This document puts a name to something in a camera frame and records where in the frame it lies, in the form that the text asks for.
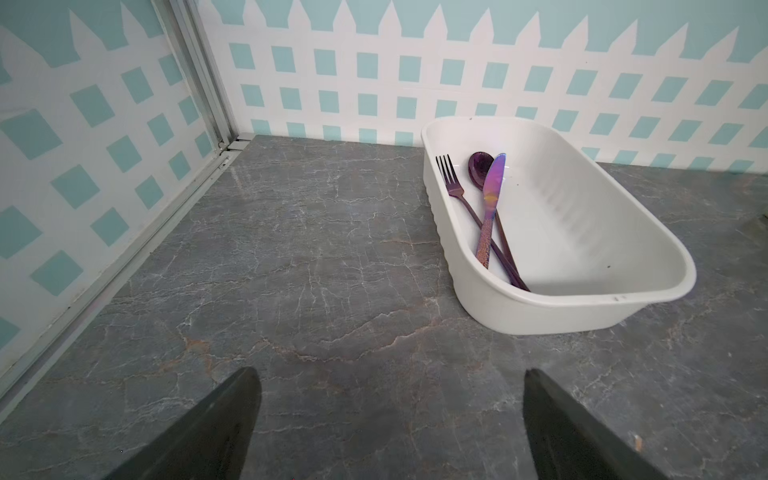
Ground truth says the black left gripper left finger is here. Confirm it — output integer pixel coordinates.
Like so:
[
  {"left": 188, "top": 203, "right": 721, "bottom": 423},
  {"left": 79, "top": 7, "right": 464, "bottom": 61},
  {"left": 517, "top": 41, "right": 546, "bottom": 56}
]
[{"left": 106, "top": 367, "right": 262, "bottom": 479}]

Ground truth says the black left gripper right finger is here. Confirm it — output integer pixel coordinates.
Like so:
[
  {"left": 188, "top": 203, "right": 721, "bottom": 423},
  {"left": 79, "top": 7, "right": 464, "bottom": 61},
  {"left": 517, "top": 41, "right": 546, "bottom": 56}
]
[{"left": 523, "top": 369, "right": 665, "bottom": 480}]

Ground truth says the purple metal spoon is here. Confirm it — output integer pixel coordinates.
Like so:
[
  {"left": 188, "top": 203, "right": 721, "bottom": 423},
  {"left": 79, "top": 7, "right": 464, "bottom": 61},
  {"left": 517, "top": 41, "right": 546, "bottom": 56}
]
[{"left": 467, "top": 151, "right": 519, "bottom": 283}]

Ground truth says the white plastic tub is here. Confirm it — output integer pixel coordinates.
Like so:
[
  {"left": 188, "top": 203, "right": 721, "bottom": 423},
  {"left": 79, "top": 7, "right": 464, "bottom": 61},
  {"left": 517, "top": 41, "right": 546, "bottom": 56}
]
[{"left": 421, "top": 116, "right": 696, "bottom": 335}]

